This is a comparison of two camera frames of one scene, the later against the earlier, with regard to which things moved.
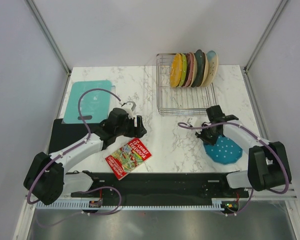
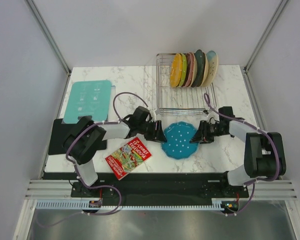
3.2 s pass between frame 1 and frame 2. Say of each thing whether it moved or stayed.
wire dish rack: stayed
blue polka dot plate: moved
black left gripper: moved
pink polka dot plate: stayed
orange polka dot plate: stayed
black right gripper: stayed
